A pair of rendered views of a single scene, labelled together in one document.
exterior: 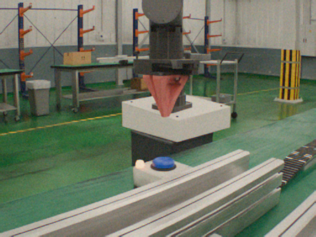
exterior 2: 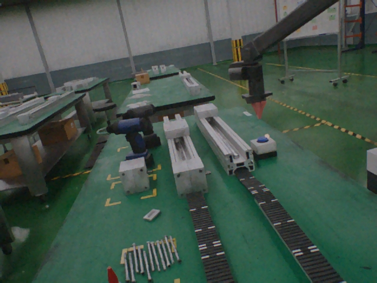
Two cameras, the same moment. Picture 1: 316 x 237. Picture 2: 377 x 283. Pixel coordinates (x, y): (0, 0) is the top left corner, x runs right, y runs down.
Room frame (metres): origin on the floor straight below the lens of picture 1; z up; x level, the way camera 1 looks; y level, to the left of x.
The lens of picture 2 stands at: (1.04, -1.05, 1.25)
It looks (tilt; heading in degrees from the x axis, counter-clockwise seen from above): 18 degrees down; 129
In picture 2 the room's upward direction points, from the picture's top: 10 degrees counter-clockwise
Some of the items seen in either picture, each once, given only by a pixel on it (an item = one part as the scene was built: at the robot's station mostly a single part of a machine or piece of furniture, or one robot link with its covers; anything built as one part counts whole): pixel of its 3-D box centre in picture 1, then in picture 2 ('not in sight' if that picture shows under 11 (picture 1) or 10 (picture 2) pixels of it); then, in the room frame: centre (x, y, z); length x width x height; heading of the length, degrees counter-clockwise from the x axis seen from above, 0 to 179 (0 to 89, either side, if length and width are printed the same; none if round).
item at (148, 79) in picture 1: (170, 90); (255, 107); (0.55, -0.02, 0.98); 0.07 x 0.07 x 0.09; 43
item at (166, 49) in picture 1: (165, 48); (256, 88); (0.56, -0.02, 1.05); 0.10 x 0.07 x 0.07; 43
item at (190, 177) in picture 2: not in sight; (192, 177); (0.45, -0.34, 0.83); 0.12 x 0.09 x 0.10; 43
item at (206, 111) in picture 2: not in sight; (205, 112); (0.11, 0.28, 0.87); 0.16 x 0.11 x 0.07; 133
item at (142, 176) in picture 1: (166, 182); (261, 148); (0.56, -0.02, 0.81); 0.10 x 0.08 x 0.06; 43
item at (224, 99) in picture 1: (205, 84); not in sight; (4.91, -0.74, 0.50); 1.03 x 0.55 x 1.01; 47
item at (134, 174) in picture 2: not in sight; (138, 174); (0.23, -0.39, 0.83); 0.11 x 0.10 x 0.10; 45
